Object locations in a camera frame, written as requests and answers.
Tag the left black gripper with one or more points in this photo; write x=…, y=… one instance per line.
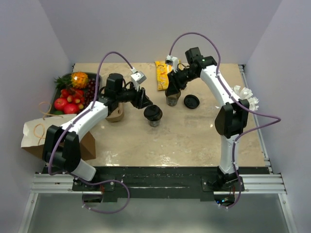
x=141, y=100

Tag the aluminium frame rail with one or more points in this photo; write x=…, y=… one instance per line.
x=62, y=184

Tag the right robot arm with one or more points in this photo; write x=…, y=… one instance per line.
x=232, y=116

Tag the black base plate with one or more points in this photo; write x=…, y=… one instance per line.
x=157, y=183

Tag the yellow snack bag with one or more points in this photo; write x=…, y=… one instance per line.
x=162, y=71

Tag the black fruit tray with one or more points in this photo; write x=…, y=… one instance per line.
x=64, y=82

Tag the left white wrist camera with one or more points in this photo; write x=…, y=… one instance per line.
x=137, y=78

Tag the purple grapes bunch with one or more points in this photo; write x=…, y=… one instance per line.
x=90, y=91

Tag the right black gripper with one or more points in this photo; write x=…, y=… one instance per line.
x=174, y=82

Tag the brown paper bag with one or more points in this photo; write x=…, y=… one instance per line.
x=34, y=133

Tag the dark coffee cup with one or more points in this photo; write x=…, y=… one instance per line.
x=172, y=100
x=154, y=121

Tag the small red fruits cluster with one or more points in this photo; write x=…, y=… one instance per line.
x=75, y=96

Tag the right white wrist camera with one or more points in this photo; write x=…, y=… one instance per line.
x=173, y=62

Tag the orange toy pineapple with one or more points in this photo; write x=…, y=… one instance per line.
x=79, y=80

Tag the red apple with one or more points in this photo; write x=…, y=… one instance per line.
x=60, y=104
x=71, y=108

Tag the black cup lid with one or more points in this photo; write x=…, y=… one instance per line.
x=153, y=113
x=191, y=101

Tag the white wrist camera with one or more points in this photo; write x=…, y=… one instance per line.
x=173, y=62
x=137, y=78

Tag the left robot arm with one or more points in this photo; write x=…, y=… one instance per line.
x=62, y=143

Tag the cardboard cup carrier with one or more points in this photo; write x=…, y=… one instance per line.
x=117, y=115

